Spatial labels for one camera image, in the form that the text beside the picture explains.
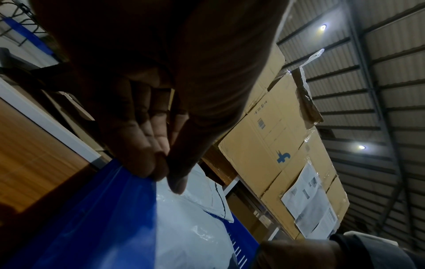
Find person's left hand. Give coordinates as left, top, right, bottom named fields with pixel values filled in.
left=29, top=0, right=294, bottom=196

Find person's right hand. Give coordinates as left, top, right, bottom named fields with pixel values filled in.
left=251, top=238, right=348, bottom=269

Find packed white bags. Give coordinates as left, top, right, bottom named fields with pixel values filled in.
left=155, top=162, right=236, bottom=269

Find blue plastic crate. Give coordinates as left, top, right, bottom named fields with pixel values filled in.
left=0, top=159, right=261, bottom=269

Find white printed paper sheet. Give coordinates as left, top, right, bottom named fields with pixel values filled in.
left=308, top=207, right=340, bottom=241
left=294, top=186, right=334, bottom=238
left=280, top=160, right=324, bottom=222

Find right marker wristband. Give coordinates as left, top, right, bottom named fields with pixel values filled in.
left=330, top=230, right=425, bottom=269

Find white metal shelf leg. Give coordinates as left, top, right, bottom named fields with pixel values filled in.
left=222, top=175, right=243, bottom=196

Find cardboard box with blue logo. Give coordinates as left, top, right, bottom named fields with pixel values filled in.
left=217, top=70, right=327, bottom=199

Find wooden table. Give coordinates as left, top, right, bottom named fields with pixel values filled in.
left=0, top=98, right=102, bottom=217

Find white metal rack frame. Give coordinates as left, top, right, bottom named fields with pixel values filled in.
left=0, top=78, right=112, bottom=165

